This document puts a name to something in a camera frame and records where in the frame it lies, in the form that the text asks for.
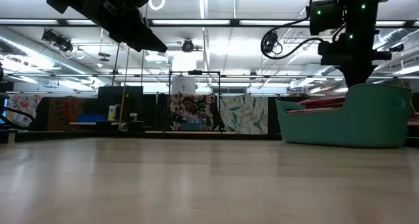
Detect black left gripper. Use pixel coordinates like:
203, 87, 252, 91
42, 0, 168, 53

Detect black ceiling equipment cluster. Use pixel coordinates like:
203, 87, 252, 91
41, 29, 74, 53

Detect pink flower print cloth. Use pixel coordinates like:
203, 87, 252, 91
5, 94, 43, 132

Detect red flower print cloth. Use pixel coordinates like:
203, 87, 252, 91
169, 92, 216, 132

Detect black cable loop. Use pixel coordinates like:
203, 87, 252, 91
0, 105, 37, 130

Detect blue box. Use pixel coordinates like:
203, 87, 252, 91
75, 114, 107, 123

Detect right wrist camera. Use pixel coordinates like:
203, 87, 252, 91
309, 0, 344, 35

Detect red popcorn bag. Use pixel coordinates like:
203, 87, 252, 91
299, 95, 347, 109
286, 107, 338, 115

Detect yellow pole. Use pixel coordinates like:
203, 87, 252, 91
117, 47, 132, 127

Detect orange patterned cloth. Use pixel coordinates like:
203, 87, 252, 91
47, 96, 86, 132

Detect white ring lamp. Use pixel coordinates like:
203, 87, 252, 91
148, 0, 166, 12

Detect black metal frame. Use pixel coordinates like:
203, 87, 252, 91
168, 70, 222, 132

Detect white cylinder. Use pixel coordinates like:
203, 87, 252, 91
172, 77, 196, 94

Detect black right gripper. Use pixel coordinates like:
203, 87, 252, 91
318, 33, 392, 88

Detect black tripod stand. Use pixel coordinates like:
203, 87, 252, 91
211, 99, 226, 132

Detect round black ceiling device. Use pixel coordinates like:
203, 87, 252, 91
181, 39, 196, 53
264, 30, 283, 54

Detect teal plastic basket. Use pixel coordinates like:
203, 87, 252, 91
275, 83, 412, 149

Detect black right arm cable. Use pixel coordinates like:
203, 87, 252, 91
261, 0, 325, 60

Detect leaf print cloth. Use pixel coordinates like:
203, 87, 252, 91
219, 95, 269, 135

